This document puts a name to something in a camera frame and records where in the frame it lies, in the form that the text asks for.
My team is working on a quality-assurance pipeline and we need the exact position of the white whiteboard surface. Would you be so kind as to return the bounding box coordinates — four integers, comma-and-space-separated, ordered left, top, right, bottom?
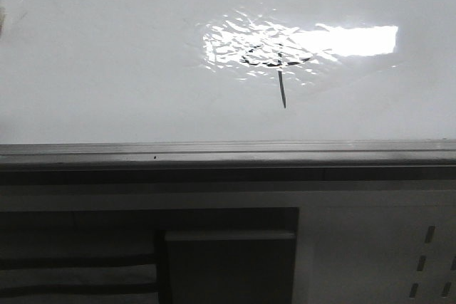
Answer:
1, 0, 455, 144

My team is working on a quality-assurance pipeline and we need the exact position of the dark square panel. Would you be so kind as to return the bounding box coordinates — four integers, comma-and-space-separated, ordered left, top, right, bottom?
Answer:
153, 208, 299, 303

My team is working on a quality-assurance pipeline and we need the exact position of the white perforated cabinet panel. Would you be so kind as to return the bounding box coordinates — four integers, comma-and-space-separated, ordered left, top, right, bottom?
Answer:
292, 194, 455, 303

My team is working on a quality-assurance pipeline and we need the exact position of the grey aluminium whiteboard frame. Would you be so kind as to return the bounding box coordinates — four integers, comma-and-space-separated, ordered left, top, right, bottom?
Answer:
1, 140, 455, 184

